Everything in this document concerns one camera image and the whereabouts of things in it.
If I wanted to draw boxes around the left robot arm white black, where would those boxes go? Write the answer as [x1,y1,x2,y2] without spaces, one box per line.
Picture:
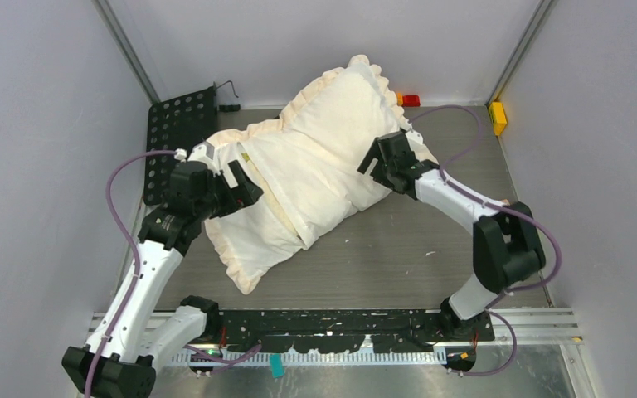
[61,160,263,397]

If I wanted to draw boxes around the red toy block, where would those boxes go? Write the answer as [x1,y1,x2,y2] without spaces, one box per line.
[401,95,421,108]

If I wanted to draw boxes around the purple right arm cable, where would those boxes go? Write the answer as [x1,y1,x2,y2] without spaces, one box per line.
[409,104,563,379]

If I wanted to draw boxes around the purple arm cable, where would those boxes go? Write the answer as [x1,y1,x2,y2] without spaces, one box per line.
[82,149,265,398]
[409,104,563,379]

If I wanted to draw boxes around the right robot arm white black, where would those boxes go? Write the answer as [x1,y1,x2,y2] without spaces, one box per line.
[357,131,546,341]

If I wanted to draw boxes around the black perforated music stand tray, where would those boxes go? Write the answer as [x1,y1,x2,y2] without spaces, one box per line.
[143,85,219,206]

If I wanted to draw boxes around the yellow toy block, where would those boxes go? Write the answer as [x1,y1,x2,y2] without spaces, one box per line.
[488,101,508,137]

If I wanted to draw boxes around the teal tape piece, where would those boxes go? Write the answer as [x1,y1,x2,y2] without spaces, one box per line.
[270,354,284,379]

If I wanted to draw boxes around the cream ruffled pillowcase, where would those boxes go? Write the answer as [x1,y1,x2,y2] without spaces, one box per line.
[205,55,410,294]

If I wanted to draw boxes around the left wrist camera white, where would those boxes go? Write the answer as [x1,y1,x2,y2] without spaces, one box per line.
[187,142,224,175]

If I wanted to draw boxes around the black folding stand legs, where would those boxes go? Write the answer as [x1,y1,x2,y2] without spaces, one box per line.
[213,80,241,114]

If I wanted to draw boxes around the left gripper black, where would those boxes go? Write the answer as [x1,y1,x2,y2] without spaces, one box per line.
[195,160,261,221]

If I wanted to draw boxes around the aluminium frame rail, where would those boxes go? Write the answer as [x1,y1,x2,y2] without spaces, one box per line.
[86,305,583,371]

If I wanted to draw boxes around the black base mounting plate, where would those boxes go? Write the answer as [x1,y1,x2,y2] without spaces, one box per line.
[192,309,494,354]

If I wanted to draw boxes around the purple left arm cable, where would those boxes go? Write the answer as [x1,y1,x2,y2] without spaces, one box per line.
[82,149,265,398]

